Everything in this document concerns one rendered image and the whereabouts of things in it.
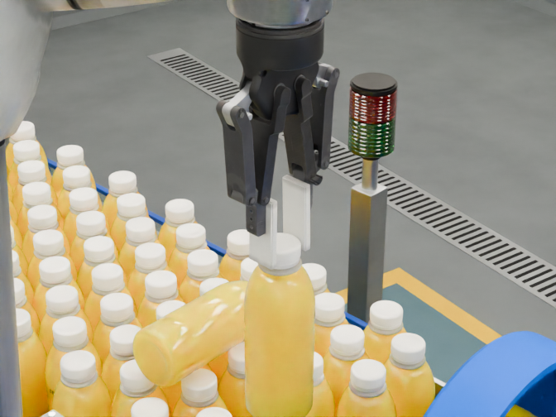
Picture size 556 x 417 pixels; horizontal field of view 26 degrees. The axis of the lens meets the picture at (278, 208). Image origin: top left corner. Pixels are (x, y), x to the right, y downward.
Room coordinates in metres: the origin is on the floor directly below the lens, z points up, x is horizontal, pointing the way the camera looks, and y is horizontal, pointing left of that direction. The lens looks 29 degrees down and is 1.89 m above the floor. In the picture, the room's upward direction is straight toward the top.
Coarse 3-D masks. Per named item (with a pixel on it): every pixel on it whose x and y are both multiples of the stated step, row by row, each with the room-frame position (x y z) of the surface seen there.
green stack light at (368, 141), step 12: (348, 120) 1.48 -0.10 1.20; (348, 132) 1.48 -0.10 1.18; (360, 132) 1.45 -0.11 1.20; (372, 132) 1.45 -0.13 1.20; (384, 132) 1.45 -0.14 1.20; (348, 144) 1.47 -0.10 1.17; (360, 144) 1.45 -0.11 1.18; (372, 144) 1.45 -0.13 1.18; (384, 144) 1.45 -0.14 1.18; (372, 156) 1.45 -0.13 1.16
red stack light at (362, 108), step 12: (360, 96) 1.45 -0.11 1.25; (372, 96) 1.45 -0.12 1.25; (384, 96) 1.45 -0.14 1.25; (396, 96) 1.47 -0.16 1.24; (360, 108) 1.45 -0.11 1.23; (372, 108) 1.45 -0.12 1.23; (384, 108) 1.45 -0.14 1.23; (360, 120) 1.45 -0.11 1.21; (372, 120) 1.45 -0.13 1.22; (384, 120) 1.45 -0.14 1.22
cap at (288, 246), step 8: (280, 232) 0.98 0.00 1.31; (280, 240) 0.97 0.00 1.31; (288, 240) 0.97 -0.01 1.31; (296, 240) 0.97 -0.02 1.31; (280, 248) 0.96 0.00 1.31; (288, 248) 0.96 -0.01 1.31; (296, 248) 0.96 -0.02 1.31; (280, 256) 0.95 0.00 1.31; (288, 256) 0.95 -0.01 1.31; (296, 256) 0.95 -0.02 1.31; (280, 264) 0.95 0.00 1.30; (288, 264) 0.95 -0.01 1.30; (296, 264) 0.96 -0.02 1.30
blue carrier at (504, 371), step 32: (480, 352) 0.90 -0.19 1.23; (512, 352) 0.90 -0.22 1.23; (544, 352) 0.91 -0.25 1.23; (448, 384) 0.87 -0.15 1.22; (480, 384) 0.86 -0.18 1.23; (512, 384) 0.86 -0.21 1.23; (544, 384) 0.99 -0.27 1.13; (448, 416) 0.84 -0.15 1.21; (480, 416) 0.83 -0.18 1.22; (544, 416) 0.99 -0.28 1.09
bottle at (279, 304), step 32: (256, 288) 0.95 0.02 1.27; (288, 288) 0.94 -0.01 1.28; (256, 320) 0.94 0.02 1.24; (288, 320) 0.93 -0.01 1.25; (256, 352) 0.94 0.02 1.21; (288, 352) 0.93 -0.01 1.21; (256, 384) 0.94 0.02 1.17; (288, 384) 0.93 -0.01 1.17; (256, 416) 0.94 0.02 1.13; (288, 416) 0.93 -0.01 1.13
